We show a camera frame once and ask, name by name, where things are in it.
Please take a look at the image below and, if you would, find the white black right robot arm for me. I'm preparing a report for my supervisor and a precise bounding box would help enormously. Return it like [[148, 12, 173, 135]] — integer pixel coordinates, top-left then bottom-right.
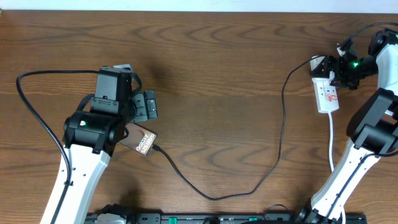
[[295, 28, 397, 223]]

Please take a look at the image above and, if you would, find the black charging cable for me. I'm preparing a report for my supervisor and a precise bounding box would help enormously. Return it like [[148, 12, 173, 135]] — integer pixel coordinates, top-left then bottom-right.
[[151, 54, 330, 201]]

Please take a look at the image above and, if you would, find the Galaxy S25 Ultra smartphone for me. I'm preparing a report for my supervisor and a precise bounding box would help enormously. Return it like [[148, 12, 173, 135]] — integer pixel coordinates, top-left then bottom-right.
[[119, 123, 157, 156]]

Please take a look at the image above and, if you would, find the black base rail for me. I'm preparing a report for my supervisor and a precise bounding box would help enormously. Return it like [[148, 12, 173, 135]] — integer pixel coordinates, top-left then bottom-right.
[[83, 212, 368, 224]]

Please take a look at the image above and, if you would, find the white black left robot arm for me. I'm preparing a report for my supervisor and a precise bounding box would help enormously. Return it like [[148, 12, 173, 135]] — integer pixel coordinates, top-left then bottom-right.
[[41, 64, 158, 223]]

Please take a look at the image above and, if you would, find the white power strip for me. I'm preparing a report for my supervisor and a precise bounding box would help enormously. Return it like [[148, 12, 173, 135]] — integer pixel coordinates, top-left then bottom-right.
[[311, 78, 339, 114]]

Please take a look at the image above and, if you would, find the white power strip cord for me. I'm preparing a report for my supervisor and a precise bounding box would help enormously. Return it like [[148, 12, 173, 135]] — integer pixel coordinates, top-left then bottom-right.
[[327, 112, 346, 224]]

